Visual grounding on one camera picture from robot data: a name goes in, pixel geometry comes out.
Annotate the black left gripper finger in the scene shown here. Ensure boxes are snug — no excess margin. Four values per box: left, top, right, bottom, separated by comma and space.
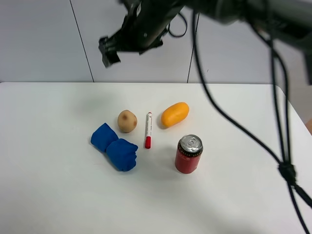
101, 51, 120, 68

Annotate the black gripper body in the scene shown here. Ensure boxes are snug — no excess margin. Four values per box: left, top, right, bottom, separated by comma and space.
108, 0, 182, 53

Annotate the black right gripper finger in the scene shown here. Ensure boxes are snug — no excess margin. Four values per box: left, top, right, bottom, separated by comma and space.
98, 36, 109, 53

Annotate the brown potato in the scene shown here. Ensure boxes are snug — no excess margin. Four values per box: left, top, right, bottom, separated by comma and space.
117, 110, 137, 133

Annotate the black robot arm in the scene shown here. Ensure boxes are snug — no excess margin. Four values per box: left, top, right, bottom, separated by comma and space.
98, 0, 312, 84

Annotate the orange yellow mango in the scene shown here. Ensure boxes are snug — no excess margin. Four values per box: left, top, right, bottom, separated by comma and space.
160, 102, 190, 128

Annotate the red capped white marker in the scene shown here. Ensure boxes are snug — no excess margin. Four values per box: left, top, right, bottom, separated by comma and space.
145, 112, 152, 149

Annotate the blue crumpled cloth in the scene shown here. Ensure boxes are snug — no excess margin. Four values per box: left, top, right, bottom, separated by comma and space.
91, 123, 138, 172

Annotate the red soda can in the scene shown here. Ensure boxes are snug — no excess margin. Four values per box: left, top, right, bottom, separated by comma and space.
175, 134, 203, 174

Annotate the black cable bundle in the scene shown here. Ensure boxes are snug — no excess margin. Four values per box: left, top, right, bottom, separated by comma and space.
168, 11, 312, 234

